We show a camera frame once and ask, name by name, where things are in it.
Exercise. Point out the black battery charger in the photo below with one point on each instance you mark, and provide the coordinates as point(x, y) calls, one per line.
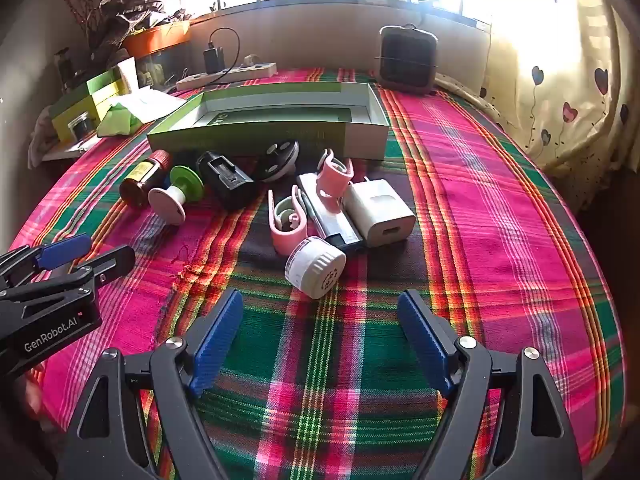
point(227, 177)

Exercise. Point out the white round jar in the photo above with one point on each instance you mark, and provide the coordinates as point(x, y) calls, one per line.
point(315, 267)

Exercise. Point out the white USB wall charger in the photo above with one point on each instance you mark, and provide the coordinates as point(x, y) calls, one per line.
point(380, 210)

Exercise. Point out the white marker pen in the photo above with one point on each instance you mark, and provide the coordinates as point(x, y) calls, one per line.
point(309, 192)

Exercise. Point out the brown crumpled cloth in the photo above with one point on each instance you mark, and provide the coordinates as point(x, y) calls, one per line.
point(132, 5)

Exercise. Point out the black round disc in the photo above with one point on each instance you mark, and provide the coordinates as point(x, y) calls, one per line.
point(277, 160)

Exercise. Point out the blue USB tester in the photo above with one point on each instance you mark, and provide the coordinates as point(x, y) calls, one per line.
point(340, 230)

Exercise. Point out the person's left hand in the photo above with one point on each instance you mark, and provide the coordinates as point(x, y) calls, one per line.
point(34, 392)

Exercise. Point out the green tissue pack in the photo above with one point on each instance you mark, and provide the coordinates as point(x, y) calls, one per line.
point(117, 122)

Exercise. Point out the green and white spool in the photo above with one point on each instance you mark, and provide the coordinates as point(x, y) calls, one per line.
point(175, 195)

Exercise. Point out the grey space heater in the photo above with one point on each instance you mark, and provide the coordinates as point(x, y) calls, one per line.
point(406, 57)

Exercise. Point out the pink clip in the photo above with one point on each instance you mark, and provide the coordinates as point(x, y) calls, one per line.
point(287, 220)
point(334, 175)

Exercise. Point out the red pill bottle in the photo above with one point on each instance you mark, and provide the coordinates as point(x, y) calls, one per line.
point(142, 180)

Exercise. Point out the black power adapter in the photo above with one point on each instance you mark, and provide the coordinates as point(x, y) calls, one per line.
point(213, 60)

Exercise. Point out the green and white cardboard box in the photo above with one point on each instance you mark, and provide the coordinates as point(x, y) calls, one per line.
point(280, 130)

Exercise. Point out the plaid blanket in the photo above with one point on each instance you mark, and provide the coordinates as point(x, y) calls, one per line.
point(450, 210)

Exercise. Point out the white paper sheet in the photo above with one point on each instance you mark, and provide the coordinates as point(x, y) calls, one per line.
point(150, 102)

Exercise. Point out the white tube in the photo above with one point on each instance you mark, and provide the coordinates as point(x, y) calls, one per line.
point(127, 74)

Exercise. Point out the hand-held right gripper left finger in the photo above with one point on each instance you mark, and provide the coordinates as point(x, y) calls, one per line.
point(217, 342)

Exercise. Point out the green and yellow boxes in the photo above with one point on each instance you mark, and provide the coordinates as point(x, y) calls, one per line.
point(85, 100)

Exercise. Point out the small dark jar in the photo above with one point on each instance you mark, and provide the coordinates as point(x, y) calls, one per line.
point(82, 127)

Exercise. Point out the white power strip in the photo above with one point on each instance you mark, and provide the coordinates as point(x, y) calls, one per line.
point(235, 74)

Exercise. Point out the heart print curtain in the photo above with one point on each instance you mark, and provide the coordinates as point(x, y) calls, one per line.
point(560, 75)

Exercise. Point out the orange plastic tray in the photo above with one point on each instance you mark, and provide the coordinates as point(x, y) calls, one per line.
point(157, 39)

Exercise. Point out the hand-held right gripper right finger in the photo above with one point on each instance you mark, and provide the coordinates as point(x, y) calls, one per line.
point(425, 342)

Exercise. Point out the dried red branches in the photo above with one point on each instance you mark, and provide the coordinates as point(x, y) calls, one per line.
point(80, 7)

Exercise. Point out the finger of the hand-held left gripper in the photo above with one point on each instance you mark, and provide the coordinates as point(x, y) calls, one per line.
point(112, 261)
point(62, 252)

